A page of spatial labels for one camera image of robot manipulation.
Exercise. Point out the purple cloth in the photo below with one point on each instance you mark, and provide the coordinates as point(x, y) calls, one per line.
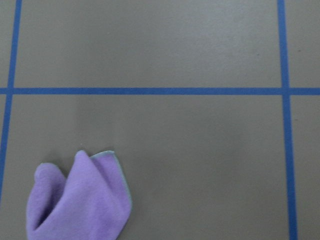
point(92, 202)

